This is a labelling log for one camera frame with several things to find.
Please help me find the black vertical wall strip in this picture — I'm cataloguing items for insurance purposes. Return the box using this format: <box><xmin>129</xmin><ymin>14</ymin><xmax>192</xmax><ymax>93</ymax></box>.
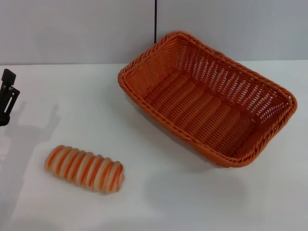
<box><xmin>153</xmin><ymin>0</ymin><xmax>158</xmax><ymax>45</ymax></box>

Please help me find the orange white striped bread roll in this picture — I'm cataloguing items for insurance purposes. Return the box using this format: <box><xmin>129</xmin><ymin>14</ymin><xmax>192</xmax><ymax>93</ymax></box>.
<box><xmin>44</xmin><ymin>144</ymin><xmax>125</xmax><ymax>194</ymax></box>

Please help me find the orange woven plastic basket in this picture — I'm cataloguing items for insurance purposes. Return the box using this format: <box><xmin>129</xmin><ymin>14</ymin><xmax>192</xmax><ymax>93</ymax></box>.
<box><xmin>117</xmin><ymin>30</ymin><xmax>298</xmax><ymax>168</ymax></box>

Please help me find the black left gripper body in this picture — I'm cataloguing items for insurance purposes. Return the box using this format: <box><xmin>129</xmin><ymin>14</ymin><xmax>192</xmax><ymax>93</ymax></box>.
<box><xmin>0</xmin><ymin>113</ymin><xmax>11</xmax><ymax>127</ymax></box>

